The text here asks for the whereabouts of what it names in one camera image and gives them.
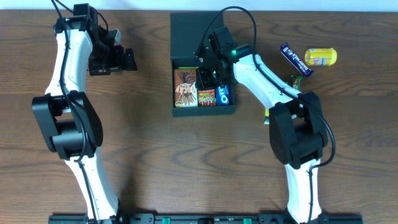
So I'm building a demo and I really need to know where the brown Pocky box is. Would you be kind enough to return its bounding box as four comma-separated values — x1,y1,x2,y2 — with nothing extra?
174,68,198,108

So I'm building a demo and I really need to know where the KitKat Milo bar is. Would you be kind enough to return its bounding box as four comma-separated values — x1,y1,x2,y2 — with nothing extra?
290,75,302,90

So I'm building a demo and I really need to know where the blue Oreo cookie pack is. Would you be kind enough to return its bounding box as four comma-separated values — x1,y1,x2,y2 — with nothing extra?
216,85,230,106

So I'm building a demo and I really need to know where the green Pretz box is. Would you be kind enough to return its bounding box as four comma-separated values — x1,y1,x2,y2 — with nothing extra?
264,108,269,124

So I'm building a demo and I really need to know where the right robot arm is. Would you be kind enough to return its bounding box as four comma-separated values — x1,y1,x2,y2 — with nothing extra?
195,27,334,223

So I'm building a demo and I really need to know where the purple Dairy Milk bar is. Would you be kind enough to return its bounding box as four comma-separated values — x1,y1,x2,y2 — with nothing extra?
279,42,313,77

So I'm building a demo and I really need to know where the Haribo sour worms bag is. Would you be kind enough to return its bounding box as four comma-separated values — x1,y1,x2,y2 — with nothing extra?
198,90,216,107

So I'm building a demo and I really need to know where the yellow Mentos gum bottle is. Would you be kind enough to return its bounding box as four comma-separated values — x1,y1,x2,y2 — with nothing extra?
305,48,338,66

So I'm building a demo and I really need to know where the black gift box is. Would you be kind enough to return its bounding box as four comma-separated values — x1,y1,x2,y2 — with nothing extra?
170,11,236,117

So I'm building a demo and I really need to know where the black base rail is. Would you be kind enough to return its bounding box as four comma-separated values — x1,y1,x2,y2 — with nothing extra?
48,213,363,224

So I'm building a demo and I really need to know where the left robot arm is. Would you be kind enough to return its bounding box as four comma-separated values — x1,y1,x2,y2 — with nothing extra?
32,3,137,223

